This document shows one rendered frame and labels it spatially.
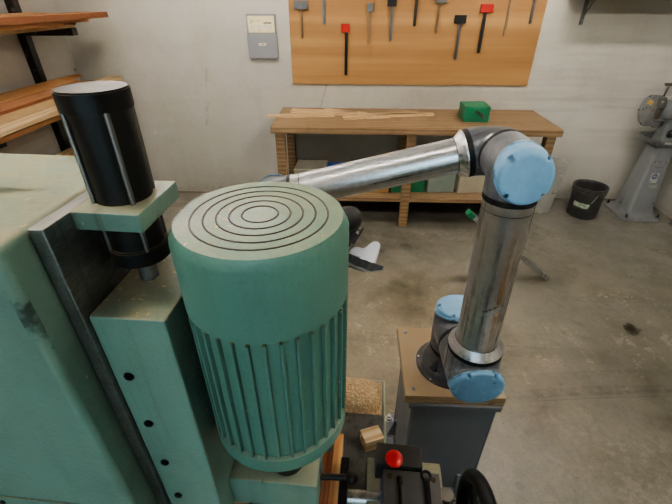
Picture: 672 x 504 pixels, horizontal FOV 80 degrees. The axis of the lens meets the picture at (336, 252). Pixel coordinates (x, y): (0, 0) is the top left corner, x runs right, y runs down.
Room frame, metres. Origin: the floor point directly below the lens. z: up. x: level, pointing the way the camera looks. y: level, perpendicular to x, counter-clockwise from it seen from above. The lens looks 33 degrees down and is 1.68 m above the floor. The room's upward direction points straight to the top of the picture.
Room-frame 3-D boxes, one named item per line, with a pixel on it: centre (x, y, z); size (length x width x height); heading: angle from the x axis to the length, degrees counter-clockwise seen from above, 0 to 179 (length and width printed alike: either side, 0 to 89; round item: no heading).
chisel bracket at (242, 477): (0.35, 0.09, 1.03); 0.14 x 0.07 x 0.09; 85
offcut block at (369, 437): (0.49, -0.07, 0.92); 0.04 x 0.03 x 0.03; 108
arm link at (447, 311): (0.97, -0.40, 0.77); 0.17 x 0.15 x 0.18; 179
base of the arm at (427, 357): (0.98, -0.40, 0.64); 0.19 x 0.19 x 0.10
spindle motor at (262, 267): (0.35, 0.07, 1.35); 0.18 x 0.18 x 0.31
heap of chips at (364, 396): (0.60, -0.04, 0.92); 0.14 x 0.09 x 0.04; 85
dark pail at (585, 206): (3.29, -2.26, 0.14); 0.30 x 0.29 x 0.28; 177
